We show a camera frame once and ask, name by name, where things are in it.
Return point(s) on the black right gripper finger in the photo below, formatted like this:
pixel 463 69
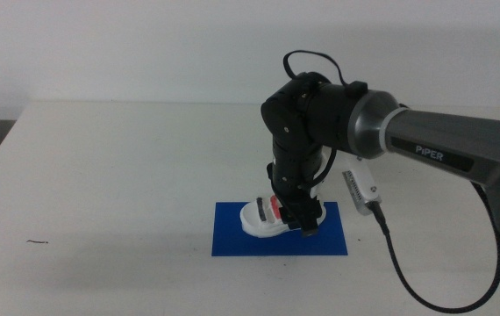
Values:
pixel 286 210
pixel 310 226

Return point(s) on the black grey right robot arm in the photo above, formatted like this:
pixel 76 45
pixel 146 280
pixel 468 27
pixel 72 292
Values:
pixel 452 140

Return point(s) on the blue rectangular mat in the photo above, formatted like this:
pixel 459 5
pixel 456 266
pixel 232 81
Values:
pixel 232 241

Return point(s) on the small dark thread scrap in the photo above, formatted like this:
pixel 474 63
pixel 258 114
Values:
pixel 37 241

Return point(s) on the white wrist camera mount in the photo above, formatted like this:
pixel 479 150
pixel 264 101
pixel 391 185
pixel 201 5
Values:
pixel 361 188

